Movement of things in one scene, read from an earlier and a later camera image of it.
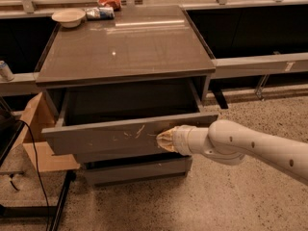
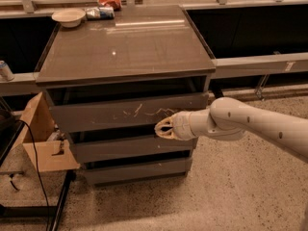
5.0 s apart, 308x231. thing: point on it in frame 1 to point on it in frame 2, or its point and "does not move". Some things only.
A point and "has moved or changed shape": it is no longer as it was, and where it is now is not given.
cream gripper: [182, 140] to [181, 125]
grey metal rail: [22, 84] does not move
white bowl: [68, 17] does not move
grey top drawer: [120, 118] has moved or changed shape
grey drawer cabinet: [116, 84] does not move
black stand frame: [29, 211] does not move
